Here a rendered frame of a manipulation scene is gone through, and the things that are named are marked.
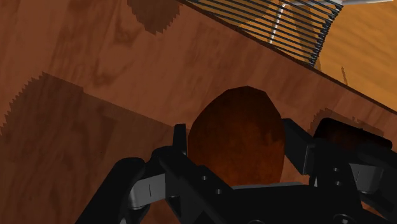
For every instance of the brown oval fruit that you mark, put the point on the brown oval fruit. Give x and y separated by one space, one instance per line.
237 136

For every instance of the brown wooden table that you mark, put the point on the brown wooden table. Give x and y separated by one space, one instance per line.
102 77

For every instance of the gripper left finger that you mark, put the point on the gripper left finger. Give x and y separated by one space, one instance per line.
173 183

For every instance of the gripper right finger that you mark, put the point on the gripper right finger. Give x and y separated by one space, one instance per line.
335 161

